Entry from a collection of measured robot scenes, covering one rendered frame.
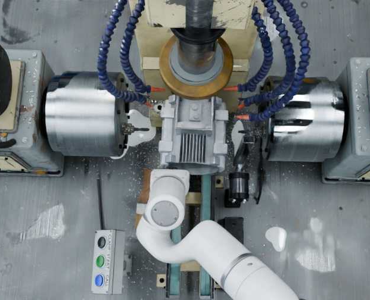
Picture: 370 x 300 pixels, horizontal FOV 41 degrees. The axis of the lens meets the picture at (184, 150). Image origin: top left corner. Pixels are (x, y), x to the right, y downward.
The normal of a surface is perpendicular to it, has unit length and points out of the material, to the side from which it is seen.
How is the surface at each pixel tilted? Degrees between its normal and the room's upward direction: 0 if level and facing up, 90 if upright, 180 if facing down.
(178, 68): 0
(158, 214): 30
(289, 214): 0
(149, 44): 90
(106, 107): 9
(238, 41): 90
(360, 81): 0
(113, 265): 52
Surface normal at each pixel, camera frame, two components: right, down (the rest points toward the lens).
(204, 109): 0.00, -0.25
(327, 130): -0.02, 0.29
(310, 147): -0.02, 0.68
